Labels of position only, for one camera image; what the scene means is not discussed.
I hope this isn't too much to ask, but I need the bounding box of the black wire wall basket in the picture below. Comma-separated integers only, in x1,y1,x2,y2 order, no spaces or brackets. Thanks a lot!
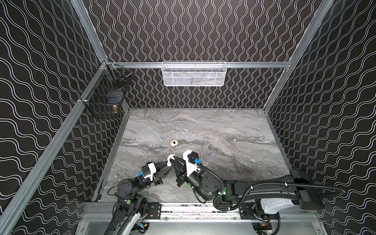
84,66,134,119

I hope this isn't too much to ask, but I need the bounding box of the aluminium front rail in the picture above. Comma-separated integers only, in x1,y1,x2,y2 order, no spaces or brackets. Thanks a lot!
83,201,319,223

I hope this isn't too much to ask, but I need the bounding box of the beige earbud charging case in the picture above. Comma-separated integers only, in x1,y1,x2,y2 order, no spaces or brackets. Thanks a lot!
170,140,179,147

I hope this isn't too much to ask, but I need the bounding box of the white mesh wall basket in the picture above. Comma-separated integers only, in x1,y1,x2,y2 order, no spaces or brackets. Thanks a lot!
161,61,227,87

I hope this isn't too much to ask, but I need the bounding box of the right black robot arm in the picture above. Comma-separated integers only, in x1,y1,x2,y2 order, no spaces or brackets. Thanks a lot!
167,155,347,218

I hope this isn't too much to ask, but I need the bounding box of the brass object in basket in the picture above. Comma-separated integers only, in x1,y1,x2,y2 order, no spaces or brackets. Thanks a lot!
112,105,118,114

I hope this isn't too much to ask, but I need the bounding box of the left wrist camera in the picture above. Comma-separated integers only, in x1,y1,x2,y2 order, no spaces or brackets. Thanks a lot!
138,163,157,182

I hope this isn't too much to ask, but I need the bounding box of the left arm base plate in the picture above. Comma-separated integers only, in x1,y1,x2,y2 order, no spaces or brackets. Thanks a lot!
145,202,162,220

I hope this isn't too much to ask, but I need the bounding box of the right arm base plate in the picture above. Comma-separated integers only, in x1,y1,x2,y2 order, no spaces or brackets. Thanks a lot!
239,203,279,222

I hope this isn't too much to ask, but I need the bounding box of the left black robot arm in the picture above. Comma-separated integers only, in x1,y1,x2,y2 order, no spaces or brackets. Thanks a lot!
105,161,172,235

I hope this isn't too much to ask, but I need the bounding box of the white round charging case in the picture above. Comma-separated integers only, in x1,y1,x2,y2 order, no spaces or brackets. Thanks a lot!
167,154,176,167

